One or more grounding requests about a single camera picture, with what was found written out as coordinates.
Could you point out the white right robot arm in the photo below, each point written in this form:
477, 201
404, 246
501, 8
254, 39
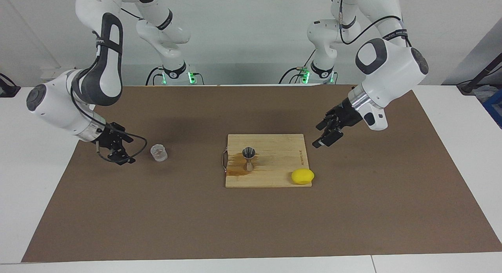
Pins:
59, 104

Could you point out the bamboo cutting board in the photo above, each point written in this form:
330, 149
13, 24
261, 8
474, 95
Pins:
282, 159

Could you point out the black tripod stand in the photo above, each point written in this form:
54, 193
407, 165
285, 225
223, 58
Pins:
470, 84

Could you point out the small clear glass cup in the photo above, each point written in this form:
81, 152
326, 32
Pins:
159, 153

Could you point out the blue plastic crate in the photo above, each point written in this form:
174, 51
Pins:
495, 108

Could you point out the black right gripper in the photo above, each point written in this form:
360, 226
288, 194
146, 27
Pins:
110, 137

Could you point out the brown table mat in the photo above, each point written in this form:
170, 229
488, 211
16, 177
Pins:
251, 226

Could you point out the yellow lemon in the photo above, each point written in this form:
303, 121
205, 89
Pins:
302, 177

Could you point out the black clamp mount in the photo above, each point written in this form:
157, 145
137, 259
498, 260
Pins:
8, 90

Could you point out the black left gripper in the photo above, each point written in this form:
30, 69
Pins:
347, 114

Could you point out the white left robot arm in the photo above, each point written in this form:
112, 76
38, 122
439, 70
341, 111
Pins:
392, 65

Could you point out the steel double jigger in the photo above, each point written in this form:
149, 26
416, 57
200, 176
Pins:
249, 153

